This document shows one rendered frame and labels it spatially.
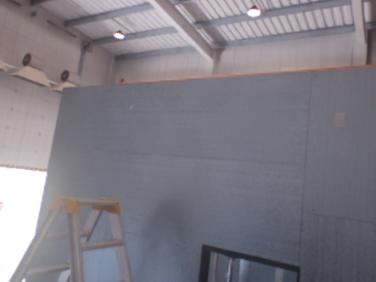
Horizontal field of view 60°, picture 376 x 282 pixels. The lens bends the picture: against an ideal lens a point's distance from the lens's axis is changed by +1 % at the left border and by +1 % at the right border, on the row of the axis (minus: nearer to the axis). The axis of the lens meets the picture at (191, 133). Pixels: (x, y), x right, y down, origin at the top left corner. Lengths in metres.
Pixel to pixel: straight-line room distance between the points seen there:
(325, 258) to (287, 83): 0.97
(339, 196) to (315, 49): 9.86
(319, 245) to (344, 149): 0.51
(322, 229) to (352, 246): 0.15
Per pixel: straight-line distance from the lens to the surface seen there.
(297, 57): 11.57
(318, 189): 1.88
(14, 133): 12.29
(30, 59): 11.82
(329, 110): 1.94
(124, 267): 2.03
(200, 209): 2.11
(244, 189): 1.99
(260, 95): 2.06
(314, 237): 1.89
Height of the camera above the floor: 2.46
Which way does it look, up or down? 9 degrees up
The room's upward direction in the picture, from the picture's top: 7 degrees clockwise
